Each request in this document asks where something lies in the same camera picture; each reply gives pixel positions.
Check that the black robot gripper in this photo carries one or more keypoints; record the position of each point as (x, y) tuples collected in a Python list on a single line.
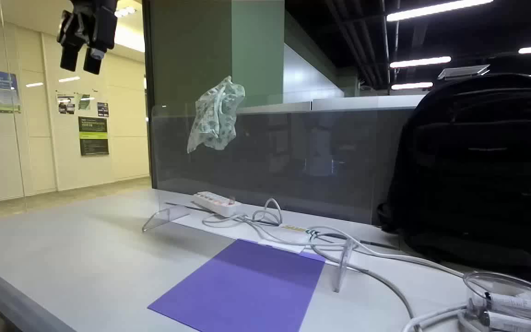
[(93, 20)]

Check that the white green patterned cloth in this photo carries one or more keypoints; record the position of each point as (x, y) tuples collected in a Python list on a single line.
[(214, 116)]

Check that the green pillar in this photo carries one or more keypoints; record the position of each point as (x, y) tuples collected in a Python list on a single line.
[(216, 43)]

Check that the white power strip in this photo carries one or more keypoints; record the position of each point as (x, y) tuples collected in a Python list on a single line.
[(214, 203)]

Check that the clear acrylic shield panel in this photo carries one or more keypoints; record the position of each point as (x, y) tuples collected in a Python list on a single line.
[(290, 159)]

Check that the grey desk partition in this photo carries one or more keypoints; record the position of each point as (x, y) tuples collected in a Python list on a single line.
[(340, 105)]

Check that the purple paper sheet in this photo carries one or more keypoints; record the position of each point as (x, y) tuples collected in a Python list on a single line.
[(247, 286)]

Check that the black backpack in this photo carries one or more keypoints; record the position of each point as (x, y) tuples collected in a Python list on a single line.
[(480, 172)]

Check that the small wall photo notice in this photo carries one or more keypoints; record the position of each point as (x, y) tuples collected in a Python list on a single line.
[(65, 103), (102, 109), (85, 102)]

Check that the green black wall sign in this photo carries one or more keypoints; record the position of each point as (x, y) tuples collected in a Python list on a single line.
[(93, 137)]

